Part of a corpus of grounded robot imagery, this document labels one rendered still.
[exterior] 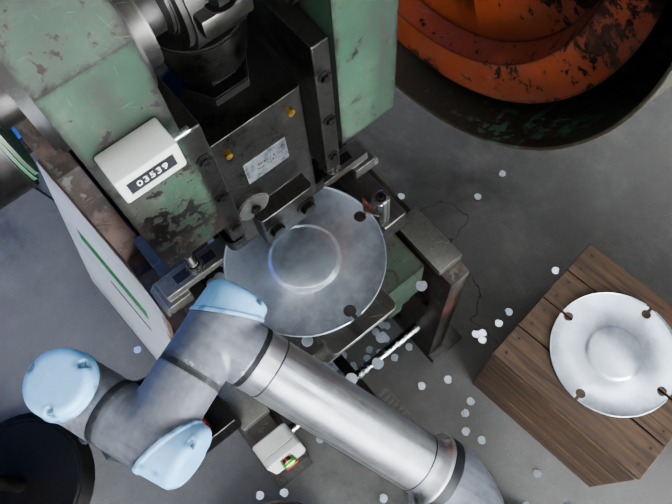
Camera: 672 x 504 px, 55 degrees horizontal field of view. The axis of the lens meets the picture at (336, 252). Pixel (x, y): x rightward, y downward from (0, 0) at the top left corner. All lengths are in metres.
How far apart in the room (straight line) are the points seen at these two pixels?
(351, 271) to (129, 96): 0.62
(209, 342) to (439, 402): 1.25
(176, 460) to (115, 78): 0.37
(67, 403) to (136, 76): 0.33
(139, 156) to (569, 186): 1.71
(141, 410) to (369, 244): 0.59
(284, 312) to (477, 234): 1.04
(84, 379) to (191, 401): 0.11
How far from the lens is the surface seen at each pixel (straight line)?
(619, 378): 1.62
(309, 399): 0.74
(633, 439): 1.61
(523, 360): 1.58
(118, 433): 0.71
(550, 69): 0.89
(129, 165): 0.63
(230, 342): 0.71
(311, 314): 1.12
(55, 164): 1.29
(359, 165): 1.29
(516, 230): 2.07
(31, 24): 0.58
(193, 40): 0.71
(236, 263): 1.17
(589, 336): 1.63
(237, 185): 0.92
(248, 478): 1.88
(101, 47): 0.58
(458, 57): 1.03
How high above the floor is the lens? 1.85
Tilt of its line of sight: 67 degrees down
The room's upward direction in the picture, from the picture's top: 8 degrees counter-clockwise
